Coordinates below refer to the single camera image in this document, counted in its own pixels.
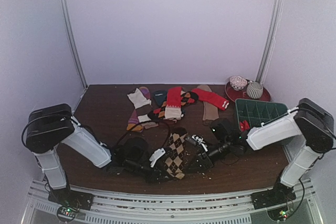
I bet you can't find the brown beige argyle sock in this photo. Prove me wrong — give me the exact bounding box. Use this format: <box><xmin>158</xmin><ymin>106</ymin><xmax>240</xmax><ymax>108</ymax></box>
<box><xmin>163</xmin><ymin>127</ymin><xmax>187</xmax><ymax>180</ymax></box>

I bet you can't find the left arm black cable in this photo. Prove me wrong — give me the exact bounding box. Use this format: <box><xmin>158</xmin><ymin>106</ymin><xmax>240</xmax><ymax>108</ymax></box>
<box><xmin>112</xmin><ymin>121</ymin><xmax>172</xmax><ymax>154</ymax></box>

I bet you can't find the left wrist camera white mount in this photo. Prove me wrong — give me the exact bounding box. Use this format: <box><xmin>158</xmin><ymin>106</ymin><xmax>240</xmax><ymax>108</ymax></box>
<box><xmin>149</xmin><ymin>148</ymin><xmax>166</xmax><ymax>168</ymax></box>

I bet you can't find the purple orange striped sock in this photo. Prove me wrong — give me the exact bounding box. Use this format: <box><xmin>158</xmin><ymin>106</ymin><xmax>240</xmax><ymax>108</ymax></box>
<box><xmin>127</xmin><ymin>87</ymin><xmax>151</xmax><ymax>133</ymax></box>

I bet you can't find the right aluminium frame post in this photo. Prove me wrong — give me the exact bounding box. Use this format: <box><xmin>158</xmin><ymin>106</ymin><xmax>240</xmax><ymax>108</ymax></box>
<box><xmin>256</xmin><ymin>0</ymin><xmax>284</xmax><ymax>84</ymax></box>

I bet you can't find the orange brown argyle sock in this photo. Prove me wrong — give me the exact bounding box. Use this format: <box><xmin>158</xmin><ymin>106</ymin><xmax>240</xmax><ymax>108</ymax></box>
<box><xmin>148</xmin><ymin>89</ymin><xmax>198</xmax><ymax>121</ymax></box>

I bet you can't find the green divided organizer tray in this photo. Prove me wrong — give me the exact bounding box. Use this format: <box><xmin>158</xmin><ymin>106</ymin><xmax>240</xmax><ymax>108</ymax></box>
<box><xmin>234</xmin><ymin>98</ymin><xmax>292</xmax><ymax>146</ymax></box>

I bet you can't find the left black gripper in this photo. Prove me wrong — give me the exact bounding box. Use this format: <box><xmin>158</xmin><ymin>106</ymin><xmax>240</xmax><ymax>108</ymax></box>
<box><xmin>125</xmin><ymin>158</ymin><xmax>172</xmax><ymax>186</ymax></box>

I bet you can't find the grey striped cup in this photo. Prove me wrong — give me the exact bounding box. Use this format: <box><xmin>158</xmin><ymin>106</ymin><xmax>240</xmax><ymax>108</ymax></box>
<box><xmin>246</xmin><ymin>82</ymin><xmax>264</xmax><ymax>99</ymax></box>

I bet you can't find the left aluminium frame post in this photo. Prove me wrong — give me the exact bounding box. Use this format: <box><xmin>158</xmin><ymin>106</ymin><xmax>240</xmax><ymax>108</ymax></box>
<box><xmin>60</xmin><ymin>0</ymin><xmax>88</xmax><ymax>89</ymax></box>

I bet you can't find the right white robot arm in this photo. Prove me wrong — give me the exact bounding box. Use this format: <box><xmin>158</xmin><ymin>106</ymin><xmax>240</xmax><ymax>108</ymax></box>
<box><xmin>186</xmin><ymin>98</ymin><xmax>335</xmax><ymax>204</ymax></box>

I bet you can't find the white brown block sock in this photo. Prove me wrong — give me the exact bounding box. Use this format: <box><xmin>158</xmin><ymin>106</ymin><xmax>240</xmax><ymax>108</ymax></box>
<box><xmin>127</xmin><ymin>88</ymin><xmax>158</xmax><ymax>129</ymax></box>

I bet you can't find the tan brown sock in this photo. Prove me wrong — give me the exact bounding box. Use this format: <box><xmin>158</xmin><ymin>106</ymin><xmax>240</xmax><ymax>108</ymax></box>
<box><xmin>202</xmin><ymin>101</ymin><xmax>219</xmax><ymax>126</ymax></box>

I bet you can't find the dark blue sock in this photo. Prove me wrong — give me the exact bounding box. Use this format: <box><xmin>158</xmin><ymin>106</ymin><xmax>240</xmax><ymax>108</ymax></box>
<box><xmin>152</xmin><ymin>90</ymin><xmax>167</xmax><ymax>106</ymax></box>

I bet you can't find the red snowflake sock pair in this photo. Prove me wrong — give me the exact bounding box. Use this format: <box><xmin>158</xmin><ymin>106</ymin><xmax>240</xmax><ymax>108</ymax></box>
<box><xmin>239</xmin><ymin>120</ymin><xmax>250</xmax><ymax>132</ymax></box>

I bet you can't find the red round plate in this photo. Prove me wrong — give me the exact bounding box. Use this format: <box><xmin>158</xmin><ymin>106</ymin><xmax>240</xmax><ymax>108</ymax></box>
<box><xmin>225</xmin><ymin>80</ymin><xmax>271</xmax><ymax>103</ymax></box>

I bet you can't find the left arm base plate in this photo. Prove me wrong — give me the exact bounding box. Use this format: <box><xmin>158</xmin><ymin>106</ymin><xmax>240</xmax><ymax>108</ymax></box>
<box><xmin>48</xmin><ymin>188</ymin><xmax>93</xmax><ymax>210</ymax></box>

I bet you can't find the aluminium frame post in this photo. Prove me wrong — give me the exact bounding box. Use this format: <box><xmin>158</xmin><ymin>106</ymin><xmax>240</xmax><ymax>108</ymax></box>
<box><xmin>60</xmin><ymin>0</ymin><xmax>88</xmax><ymax>89</ymax></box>
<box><xmin>256</xmin><ymin>0</ymin><xmax>284</xmax><ymax>84</ymax></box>

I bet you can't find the red white zigzag sock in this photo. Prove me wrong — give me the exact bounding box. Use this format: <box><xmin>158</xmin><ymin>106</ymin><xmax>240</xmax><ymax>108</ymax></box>
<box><xmin>164</xmin><ymin>87</ymin><xmax>182</xmax><ymax>120</ymax></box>

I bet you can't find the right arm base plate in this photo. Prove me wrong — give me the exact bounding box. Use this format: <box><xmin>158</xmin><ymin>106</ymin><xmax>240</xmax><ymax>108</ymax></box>
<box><xmin>251</xmin><ymin>189</ymin><xmax>296</xmax><ymax>209</ymax></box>

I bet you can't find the red sock white cuff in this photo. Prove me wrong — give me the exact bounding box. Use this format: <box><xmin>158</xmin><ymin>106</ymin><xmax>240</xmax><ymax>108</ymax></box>
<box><xmin>192</xmin><ymin>88</ymin><xmax>229</xmax><ymax>111</ymax></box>

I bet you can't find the white red patterned bowl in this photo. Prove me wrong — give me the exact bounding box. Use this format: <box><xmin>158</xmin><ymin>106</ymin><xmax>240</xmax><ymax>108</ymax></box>
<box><xmin>229</xmin><ymin>76</ymin><xmax>248</xmax><ymax>91</ymax></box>

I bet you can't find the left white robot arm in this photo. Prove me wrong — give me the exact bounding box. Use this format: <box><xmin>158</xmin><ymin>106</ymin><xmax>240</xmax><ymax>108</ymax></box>
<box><xmin>21</xmin><ymin>103</ymin><xmax>169</xmax><ymax>205</ymax></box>

